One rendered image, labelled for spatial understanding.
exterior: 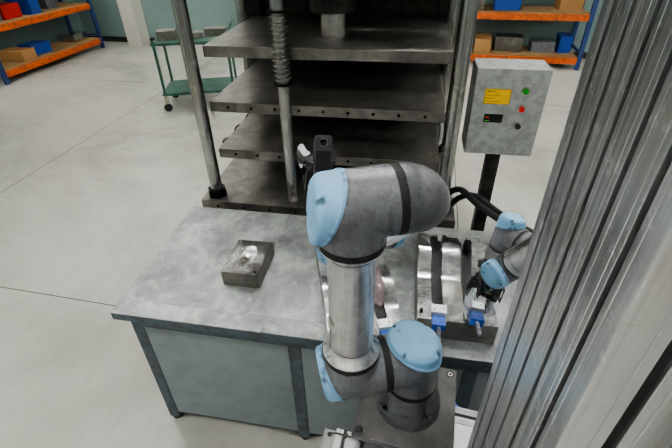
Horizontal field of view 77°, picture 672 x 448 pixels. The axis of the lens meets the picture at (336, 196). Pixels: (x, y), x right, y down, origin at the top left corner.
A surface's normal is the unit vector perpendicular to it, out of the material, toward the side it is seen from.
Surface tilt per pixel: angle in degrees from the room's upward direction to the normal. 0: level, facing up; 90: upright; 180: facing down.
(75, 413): 0
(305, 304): 0
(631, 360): 90
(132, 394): 0
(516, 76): 90
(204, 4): 90
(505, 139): 90
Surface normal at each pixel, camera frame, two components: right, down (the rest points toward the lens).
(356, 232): 0.12, 0.57
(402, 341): 0.11, -0.84
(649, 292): -0.26, 0.54
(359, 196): 0.11, -0.21
